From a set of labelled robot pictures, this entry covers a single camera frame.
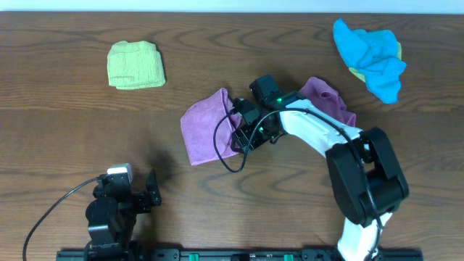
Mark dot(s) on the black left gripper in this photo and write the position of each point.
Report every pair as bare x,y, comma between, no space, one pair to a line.
143,197

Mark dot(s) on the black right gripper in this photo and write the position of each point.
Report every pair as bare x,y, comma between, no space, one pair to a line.
241,135

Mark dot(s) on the purple microfibre cloth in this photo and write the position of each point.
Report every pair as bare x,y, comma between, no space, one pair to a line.
207,140

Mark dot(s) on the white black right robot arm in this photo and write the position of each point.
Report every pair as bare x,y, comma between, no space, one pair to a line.
367,181

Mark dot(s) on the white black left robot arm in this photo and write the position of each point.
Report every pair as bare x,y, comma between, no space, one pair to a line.
113,214

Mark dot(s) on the yellow-green cloth under blue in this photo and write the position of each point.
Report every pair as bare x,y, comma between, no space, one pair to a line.
360,76

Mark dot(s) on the folded green cloth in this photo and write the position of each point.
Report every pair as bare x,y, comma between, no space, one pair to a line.
135,65

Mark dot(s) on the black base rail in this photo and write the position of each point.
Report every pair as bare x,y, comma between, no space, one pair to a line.
324,254

